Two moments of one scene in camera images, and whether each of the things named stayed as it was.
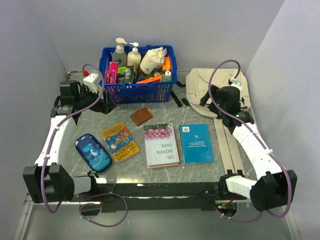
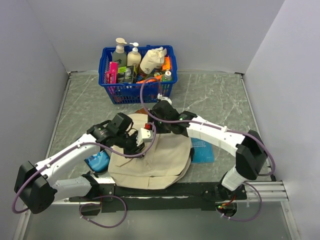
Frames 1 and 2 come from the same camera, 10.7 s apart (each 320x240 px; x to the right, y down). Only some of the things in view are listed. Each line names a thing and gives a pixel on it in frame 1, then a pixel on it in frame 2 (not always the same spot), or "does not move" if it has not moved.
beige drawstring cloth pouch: x=154 y=58 does not move
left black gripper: x=105 y=105 to x=134 y=157
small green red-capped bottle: x=167 y=77 does not move
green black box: x=125 y=74 does not move
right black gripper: x=216 y=92 to x=159 y=130
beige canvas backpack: x=197 y=81 to x=166 y=164
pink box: x=111 y=75 does not move
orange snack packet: x=166 y=64 does not move
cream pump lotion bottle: x=134 y=57 does not move
